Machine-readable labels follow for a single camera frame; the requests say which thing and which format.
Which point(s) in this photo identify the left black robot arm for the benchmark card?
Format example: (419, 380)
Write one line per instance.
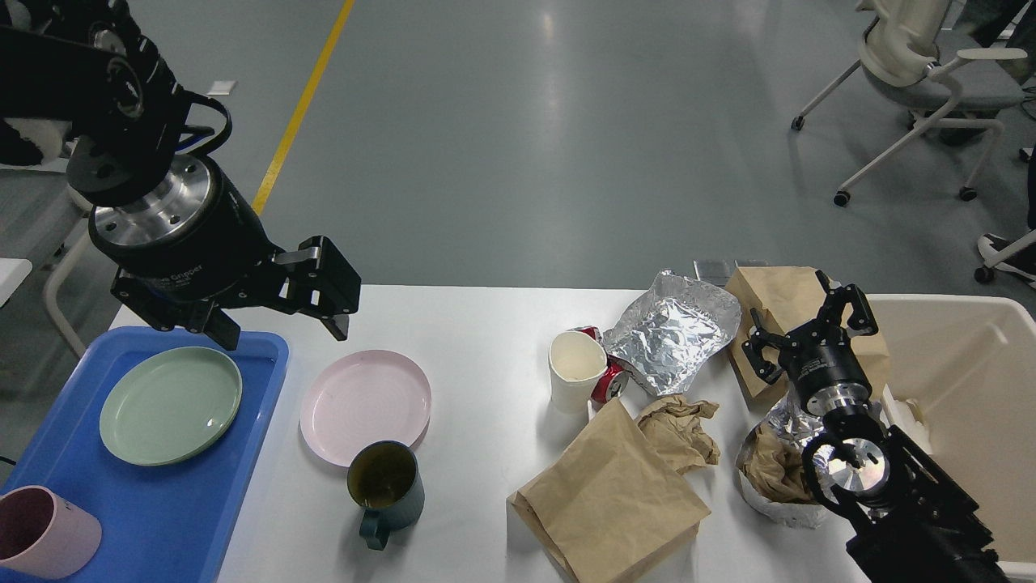
(88, 63)

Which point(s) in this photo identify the grey office chair left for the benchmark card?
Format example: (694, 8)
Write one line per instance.
(28, 143)

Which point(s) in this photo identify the white paper cup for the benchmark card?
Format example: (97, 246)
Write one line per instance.
(576, 362)

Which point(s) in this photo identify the pink plate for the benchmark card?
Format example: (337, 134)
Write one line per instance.
(364, 398)

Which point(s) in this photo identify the crushed red soda can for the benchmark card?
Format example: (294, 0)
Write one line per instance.
(613, 380)

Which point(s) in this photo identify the foil bowl with paper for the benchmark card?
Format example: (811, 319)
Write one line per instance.
(774, 468)

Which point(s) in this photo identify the blue plastic tray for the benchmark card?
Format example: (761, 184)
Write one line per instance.
(160, 524)

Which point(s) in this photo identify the pink mug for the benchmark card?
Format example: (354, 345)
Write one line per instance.
(45, 535)

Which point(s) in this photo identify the brown paper bag back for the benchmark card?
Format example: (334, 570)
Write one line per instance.
(786, 297)

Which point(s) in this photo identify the crumpled brown paper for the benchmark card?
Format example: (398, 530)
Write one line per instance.
(673, 426)

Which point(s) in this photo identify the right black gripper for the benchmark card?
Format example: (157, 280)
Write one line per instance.
(825, 368)

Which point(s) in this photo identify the white side table corner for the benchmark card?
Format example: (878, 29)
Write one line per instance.
(13, 272)

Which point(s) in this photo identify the green plate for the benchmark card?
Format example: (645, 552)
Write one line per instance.
(171, 406)

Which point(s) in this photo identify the beige plastic bin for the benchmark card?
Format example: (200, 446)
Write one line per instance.
(962, 383)

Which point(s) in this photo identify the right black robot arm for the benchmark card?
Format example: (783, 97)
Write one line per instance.
(912, 522)

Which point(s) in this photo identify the large brown paper bag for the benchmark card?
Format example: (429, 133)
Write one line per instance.
(610, 508)

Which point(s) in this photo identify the chair base far right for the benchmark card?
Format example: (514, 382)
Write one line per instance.
(1004, 255)

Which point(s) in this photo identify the crumpled aluminium foil sheet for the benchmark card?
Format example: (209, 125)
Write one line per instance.
(665, 335)

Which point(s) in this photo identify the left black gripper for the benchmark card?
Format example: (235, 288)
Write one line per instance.
(193, 238)

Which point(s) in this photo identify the white office chair right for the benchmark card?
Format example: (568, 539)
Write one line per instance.
(943, 78)

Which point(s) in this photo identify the dark green mug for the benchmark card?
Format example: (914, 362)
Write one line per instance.
(384, 481)

